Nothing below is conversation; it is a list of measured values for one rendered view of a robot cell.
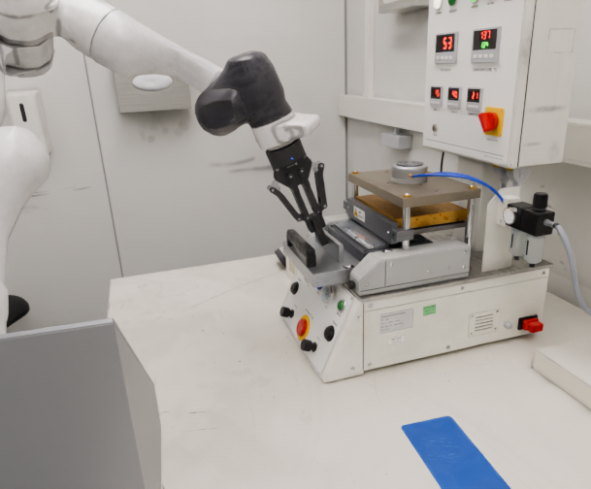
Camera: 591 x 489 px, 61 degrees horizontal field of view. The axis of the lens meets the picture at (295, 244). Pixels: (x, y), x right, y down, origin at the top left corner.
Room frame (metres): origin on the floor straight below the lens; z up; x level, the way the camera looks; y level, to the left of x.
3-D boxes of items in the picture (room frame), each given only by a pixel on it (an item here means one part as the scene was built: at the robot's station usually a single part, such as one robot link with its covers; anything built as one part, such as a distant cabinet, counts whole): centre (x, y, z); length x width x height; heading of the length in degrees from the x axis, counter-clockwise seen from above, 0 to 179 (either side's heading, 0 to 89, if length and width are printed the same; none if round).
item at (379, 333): (1.07, -0.26, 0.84); 0.53 x 0.37 x 0.17; 107
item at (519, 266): (1.10, -0.29, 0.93); 0.46 x 0.35 x 0.01; 107
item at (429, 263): (0.94, -0.23, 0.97); 0.26 x 0.05 x 0.07; 107
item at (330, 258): (1.06, -0.14, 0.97); 0.30 x 0.22 x 0.08; 107
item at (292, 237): (1.02, -0.01, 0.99); 0.15 x 0.02 x 0.04; 17
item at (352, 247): (1.07, -0.19, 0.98); 0.20 x 0.17 x 0.03; 17
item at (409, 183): (1.08, -0.30, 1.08); 0.31 x 0.24 x 0.13; 17
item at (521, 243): (0.92, -0.45, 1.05); 0.15 x 0.05 x 0.15; 17
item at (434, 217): (1.08, -0.26, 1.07); 0.22 x 0.17 x 0.10; 17
